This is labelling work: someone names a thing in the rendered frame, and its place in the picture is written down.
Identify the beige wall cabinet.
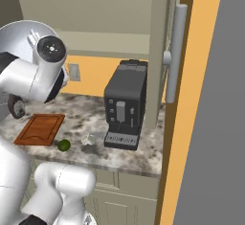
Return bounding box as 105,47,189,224
0,0,170,129

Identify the brown wooden cutting board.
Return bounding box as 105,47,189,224
12,113,66,147

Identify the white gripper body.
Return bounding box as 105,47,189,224
0,57,37,102

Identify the grey cabinet door handle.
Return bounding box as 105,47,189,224
162,3,189,104

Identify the dark grey coffee machine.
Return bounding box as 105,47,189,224
102,58,149,151

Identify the grey wall outlet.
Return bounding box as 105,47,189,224
68,62,81,82

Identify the beige base cabinet door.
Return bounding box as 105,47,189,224
83,188,158,225

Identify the beige drawer front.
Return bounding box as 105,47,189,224
118,170,160,201
95,168,120,189

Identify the green lime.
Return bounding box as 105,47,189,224
56,138,72,152

